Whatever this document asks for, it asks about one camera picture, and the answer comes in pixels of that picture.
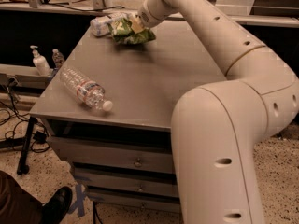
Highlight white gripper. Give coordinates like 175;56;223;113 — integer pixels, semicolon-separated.
130;0;175;34

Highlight green jalapeno chip bag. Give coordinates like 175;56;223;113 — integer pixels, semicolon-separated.
108;19;156;45

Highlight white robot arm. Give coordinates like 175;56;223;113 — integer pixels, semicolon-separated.
138;0;299;224

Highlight blue labelled plastic bottle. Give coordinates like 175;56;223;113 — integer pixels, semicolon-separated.
90;12;134;37

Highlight clear water bottle red label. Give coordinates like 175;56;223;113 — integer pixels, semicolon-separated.
60;66;113;112

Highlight small clear bottle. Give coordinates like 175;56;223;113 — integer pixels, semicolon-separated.
52;49;65;68

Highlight white pump dispenser bottle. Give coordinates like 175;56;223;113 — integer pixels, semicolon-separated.
30;45;50;77

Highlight grey drawer cabinet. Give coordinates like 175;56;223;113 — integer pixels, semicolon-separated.
30;18;228;215

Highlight top grey drawer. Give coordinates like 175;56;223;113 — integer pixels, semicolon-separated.
48;136;174;174

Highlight grey drawer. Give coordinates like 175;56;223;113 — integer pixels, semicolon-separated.
87;189;180;213
48;136;174;174
73;168;178;198

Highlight middle grey drawer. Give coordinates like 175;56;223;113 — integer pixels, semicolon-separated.
73;168;178;198

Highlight bottom grey drawer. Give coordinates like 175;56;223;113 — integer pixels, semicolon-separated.
87;189;180;213

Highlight blue tape cross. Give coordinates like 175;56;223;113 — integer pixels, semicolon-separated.
68;183;103;224

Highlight black table leg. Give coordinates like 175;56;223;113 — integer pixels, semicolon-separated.
17;117;37;175

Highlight black shoe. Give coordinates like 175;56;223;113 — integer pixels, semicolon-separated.
39;186;73;224

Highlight brown trouser leg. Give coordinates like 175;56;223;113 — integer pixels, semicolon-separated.
0;171;42;224

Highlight grey metal shelf rail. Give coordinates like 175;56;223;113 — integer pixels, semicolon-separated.
0;64;52;90

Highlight black floor cables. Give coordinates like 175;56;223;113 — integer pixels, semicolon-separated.
0;81;50;154

